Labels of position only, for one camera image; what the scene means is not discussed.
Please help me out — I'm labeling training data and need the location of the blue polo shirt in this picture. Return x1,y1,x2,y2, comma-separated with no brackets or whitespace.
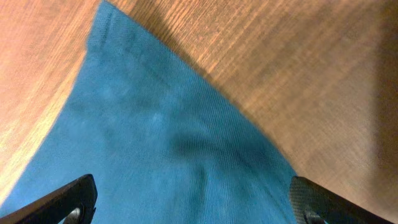
1,2,295,223

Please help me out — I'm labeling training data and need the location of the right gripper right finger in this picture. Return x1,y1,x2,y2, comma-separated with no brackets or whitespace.
289,176,392,224

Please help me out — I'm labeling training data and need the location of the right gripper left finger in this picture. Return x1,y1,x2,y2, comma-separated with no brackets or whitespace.
1,174,98,224

